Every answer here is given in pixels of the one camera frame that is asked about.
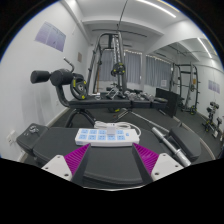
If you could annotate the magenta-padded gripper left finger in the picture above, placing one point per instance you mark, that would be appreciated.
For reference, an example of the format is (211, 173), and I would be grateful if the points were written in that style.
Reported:
(60, 165)

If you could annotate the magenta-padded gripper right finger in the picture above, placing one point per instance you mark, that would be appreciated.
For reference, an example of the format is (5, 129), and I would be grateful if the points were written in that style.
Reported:
(163, 165)

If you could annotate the silver barbell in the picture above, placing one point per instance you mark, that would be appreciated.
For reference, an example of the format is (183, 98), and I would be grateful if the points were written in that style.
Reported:
(166, 143)

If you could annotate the white power strip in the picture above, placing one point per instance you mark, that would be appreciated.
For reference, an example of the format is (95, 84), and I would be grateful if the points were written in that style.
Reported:
(90, 137)

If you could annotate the black padded bench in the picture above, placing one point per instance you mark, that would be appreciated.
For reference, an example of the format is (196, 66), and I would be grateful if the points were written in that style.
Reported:
(110, 163)

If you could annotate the black box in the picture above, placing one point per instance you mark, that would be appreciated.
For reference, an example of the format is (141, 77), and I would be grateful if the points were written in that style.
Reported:
(168, 101)

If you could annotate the chrome dumbbells group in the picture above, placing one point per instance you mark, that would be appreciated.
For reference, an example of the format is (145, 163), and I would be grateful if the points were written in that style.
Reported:
(140, 96)

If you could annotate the black weight bench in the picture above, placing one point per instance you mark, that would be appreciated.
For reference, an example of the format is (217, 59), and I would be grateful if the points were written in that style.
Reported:
(100, 103)

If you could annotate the black yellow-marked weight plate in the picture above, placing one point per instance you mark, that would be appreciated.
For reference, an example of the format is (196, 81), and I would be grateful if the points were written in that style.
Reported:
(75, 90)

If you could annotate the black squat rack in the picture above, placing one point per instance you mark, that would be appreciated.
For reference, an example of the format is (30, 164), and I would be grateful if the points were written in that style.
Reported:
(194, 86)

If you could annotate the grey window curtain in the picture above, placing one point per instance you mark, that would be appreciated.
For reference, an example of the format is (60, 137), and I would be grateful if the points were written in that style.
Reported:
(133, 68)
(158, 71)

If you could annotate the small black weight plate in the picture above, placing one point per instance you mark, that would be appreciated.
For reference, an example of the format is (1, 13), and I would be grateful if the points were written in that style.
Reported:
(118, 69)

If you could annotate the black power rack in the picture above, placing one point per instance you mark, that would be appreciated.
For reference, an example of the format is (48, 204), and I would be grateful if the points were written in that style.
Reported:
(120, 50)

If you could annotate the long ceiling light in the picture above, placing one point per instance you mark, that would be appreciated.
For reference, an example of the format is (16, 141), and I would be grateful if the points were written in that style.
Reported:
(156, 7)
(204, 47)

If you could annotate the white wall socket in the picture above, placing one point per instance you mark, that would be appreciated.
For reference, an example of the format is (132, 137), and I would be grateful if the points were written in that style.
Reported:
(11, 137)

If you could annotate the small purple wall poster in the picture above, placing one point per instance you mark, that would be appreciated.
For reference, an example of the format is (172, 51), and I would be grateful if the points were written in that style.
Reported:
(214, 86)

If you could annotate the brown wall panel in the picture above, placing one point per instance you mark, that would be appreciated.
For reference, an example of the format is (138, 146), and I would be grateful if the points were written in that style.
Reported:
(80, 57)

